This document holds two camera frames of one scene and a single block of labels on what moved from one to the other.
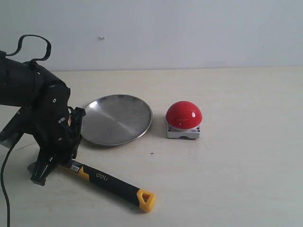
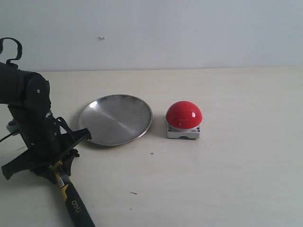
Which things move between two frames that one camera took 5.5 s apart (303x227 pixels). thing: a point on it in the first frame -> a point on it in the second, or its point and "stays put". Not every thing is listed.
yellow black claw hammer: (145, 199) -> (79, 213)
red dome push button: (183, 118) stays put
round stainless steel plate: (114, 119) stays put
